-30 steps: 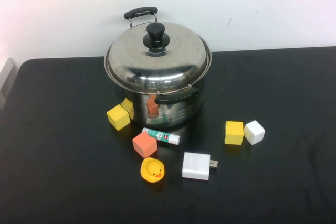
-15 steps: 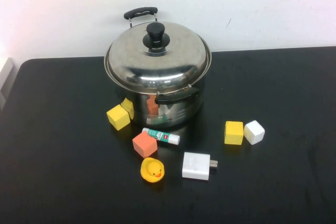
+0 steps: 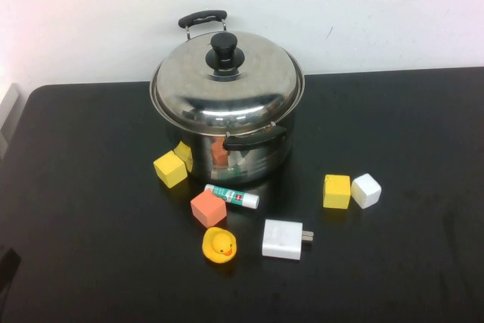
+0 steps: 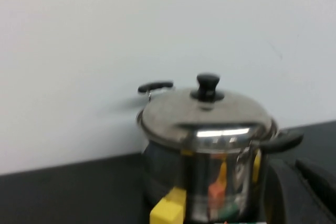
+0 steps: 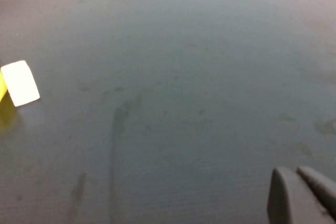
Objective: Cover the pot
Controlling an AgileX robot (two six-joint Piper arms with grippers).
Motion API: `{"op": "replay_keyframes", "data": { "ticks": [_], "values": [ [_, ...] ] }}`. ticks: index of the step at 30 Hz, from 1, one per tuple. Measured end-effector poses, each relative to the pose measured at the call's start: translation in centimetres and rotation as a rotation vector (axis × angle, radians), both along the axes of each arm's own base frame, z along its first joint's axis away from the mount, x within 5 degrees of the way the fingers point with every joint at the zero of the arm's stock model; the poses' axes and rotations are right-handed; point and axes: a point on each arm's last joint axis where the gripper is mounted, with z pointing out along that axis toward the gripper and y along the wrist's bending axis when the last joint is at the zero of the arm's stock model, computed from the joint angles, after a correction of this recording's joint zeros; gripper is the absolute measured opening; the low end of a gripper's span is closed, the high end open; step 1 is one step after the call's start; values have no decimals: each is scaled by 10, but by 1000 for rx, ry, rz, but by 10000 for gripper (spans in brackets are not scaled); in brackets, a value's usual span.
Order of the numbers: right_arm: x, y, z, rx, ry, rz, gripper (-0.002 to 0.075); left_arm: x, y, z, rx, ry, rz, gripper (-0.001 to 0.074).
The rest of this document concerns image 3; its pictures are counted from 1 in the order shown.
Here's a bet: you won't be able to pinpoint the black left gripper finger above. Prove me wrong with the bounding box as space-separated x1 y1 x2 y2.
0 247 22 294

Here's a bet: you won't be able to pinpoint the steel lid with black knob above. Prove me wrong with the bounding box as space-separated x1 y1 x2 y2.
152 30 305 136

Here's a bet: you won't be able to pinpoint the yellow foam cube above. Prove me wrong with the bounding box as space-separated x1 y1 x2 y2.
322 173 352 210
152 150 189 189

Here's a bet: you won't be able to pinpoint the orange foam cube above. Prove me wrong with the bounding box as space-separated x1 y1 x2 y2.
190 189 228 229

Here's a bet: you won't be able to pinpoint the yellow rubber duck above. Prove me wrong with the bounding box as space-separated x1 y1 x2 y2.
201 226 238 265

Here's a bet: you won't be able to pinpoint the white green glue stick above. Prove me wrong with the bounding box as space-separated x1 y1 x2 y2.
203 183 261 210

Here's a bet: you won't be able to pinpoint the white power adapter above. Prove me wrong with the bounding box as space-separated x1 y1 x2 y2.
260 218 315 261

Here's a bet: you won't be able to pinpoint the white foam cube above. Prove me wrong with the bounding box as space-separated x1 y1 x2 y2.
350 172 383 210

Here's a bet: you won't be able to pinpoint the stainless steel pot black handles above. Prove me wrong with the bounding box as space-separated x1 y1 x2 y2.
149 10 306 188

